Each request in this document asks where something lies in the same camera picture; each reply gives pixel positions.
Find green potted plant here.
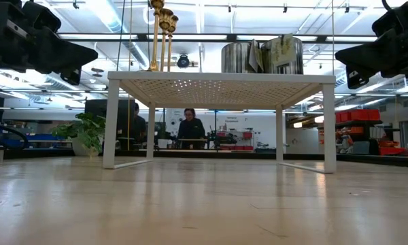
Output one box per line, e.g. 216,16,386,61
50,112,106,158

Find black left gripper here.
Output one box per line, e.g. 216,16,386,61
0,0,99,86

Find white perforated metal shelf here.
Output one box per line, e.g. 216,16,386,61
101,70,337,174

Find silver ribbed candle tin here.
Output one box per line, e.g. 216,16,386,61
260,33,305,76
220,39,265,74

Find large black cabinet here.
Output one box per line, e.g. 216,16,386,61
84,98,136,151

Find blue bench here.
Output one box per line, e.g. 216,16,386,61
3,133,74,150

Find person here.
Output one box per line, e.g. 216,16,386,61
175,108,207,150
133,102,148,150

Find orange floor bin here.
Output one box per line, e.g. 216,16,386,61
378,140,408,157

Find black cable loop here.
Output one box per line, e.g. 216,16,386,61
0,117,31,149

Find red storage bin rack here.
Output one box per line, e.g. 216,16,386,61
217,130,255,151

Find red storage crates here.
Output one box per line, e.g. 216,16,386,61
335,108,381,124

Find black overhead beam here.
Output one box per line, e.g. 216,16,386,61
57,33,380,44

